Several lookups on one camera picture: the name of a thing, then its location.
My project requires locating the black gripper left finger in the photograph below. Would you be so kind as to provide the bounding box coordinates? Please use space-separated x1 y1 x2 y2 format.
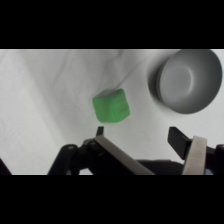
47 125 156 176

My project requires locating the green foam block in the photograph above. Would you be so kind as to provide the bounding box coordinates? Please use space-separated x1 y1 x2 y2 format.
91 87 132 125

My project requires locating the white tablecloth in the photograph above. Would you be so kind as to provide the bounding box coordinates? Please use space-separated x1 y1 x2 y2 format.
0 49 224 176

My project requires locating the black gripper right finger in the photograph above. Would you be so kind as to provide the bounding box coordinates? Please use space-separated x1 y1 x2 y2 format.
167 126 224 176

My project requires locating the grey metal bowl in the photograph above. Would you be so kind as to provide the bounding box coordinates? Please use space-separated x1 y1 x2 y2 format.
148 49 224 116

